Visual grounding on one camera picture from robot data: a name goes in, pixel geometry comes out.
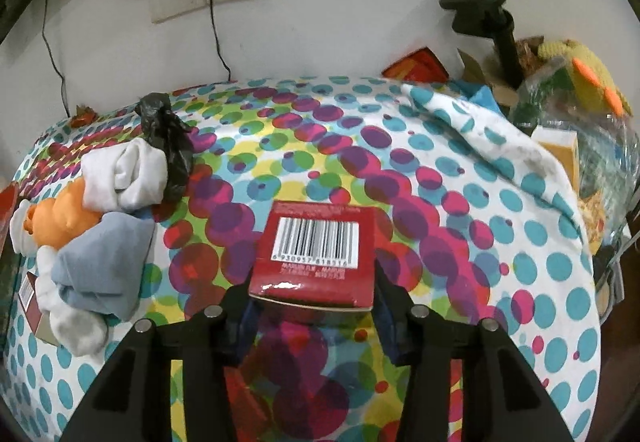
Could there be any orange yellow box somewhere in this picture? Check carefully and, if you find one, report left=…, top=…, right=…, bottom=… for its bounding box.
left=531, top=127, right=581, bottom=190

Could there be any black plastic bag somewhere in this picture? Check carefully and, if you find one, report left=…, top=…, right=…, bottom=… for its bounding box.
left=134, top=93, right=196, bottom=204

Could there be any red barcode box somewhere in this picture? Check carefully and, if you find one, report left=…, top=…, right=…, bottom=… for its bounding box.
left=248, top=201, right=381, bottom=310

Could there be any orange toy pig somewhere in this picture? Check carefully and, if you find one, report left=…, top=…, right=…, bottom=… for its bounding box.
left=27, top=182, right=101, bottom=250

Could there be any light blue cloth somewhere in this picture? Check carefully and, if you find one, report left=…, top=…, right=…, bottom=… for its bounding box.
left=50, top=211, right=158, bottom=323

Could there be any polka dot sheet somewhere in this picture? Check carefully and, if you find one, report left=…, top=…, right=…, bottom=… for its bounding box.
left=0, top=76, right=601, bottom=442

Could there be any yellow plush toy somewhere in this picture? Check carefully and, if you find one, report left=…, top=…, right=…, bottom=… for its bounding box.
left=537, top=38, right=633, bottom=118

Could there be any clear plastic bag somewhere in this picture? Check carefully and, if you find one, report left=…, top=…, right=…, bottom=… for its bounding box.
left=515, top=67, right=640, bottom=223

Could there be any thin black cable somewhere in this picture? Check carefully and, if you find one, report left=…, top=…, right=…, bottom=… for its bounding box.
left=41, top=0, right=71, bottom=119

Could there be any small cardboard box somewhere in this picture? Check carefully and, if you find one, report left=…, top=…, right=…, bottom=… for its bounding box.
left=19, top=271, right=53, bottom=347

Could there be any small white sock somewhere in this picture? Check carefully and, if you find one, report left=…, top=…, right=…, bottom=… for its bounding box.
left=9, top=199, right=36, bottom=255

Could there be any long white sock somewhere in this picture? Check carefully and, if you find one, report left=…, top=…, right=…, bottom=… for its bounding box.
left=37, top=247, right=108, bottom=357

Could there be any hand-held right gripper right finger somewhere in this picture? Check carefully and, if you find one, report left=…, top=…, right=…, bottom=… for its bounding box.
left=372, top=261, right=576, bottom=442

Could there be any brown cardboard piece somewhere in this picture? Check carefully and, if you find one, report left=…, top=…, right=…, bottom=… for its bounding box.
left=457, top=48, right=521, bottom=105

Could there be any blue fabric piece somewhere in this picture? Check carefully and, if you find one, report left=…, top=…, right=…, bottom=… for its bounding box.
left=452, top=79, right=502, bottom=114

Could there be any black adapter cable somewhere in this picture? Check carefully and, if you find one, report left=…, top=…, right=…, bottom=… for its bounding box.
left=205, top=0, right=232, bottom=83

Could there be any black clamp stand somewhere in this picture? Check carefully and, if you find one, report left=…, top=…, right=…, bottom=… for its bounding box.
left=440, top=0, right=518, bottom=90

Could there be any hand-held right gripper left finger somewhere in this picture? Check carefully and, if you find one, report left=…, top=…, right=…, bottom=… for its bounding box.
left=59, top=272, right=261, bottom=442

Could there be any red packet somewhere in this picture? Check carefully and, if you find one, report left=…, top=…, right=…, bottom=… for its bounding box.
left=382, top=47, right=451, bottom=83

